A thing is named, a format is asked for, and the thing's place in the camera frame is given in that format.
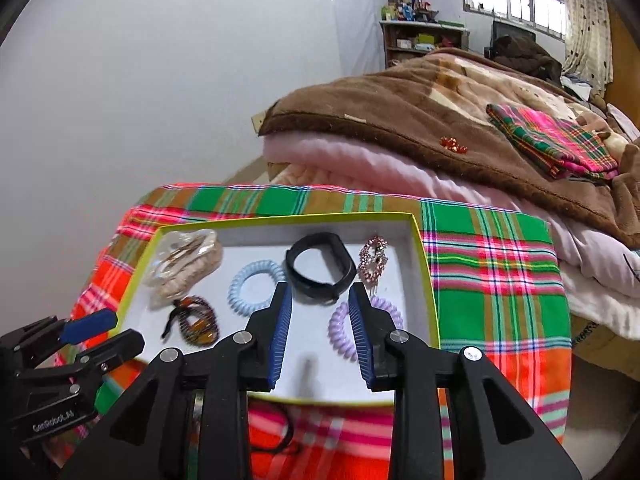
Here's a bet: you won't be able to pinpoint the pink quilt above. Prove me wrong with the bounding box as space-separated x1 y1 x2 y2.
261 131 640 302

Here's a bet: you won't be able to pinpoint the orange wooden wardrobe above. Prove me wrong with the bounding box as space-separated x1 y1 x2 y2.
605 3 640 126

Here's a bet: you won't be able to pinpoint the black cord pendant necklace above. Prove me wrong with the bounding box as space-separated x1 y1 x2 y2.
246 401 304 456

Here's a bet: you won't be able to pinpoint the purple spiral hair tie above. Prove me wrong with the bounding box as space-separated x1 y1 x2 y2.
327 294 406 363

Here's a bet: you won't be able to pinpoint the pearl gold hair claw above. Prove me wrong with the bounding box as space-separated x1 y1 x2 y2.
144 229 224 309

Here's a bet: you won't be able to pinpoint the plaid red green cloth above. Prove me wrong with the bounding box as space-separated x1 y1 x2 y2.
70 183 571 479

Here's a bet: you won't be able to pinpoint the window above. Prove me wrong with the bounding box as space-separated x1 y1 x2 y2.
463 0 568 41

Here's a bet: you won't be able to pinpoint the small red hair clip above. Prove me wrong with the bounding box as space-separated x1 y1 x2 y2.
440 136 468 154

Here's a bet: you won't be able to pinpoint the wall outlet plate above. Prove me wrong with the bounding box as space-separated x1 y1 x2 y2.
250 110 267 134

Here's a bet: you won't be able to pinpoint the brown fleece blanket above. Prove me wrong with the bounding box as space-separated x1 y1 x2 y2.
259 49 639 249

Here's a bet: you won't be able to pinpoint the dark wooden shelf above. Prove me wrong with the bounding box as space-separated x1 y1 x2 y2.
380 21 470 67

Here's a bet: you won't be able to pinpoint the light blue spiral hair tie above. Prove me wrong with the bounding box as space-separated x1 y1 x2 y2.
226 259 288 318

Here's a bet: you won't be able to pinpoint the rhinestone hair clip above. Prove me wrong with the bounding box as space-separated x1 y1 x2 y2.
357 234 388 289

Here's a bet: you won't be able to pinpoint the brown beaded bracelet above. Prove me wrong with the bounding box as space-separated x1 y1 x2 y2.
160 294 222 348

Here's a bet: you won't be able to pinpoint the dark clothes pile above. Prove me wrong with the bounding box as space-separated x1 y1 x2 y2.
485 21 562 87

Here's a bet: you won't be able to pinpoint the yellow-green shallow box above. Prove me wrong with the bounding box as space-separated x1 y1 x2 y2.
117 212 439 408

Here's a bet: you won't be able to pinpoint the floral curtain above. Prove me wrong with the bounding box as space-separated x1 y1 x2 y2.
563 0 613 93

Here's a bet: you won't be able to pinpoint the white patterned bedding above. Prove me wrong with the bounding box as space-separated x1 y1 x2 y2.
560 262 639 340

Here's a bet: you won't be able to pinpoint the black wrist band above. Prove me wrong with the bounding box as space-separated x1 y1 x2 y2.
285 232 356 304

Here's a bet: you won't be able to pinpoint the folded plaid cloth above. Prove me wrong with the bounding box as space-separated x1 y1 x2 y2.
486 104 618 181

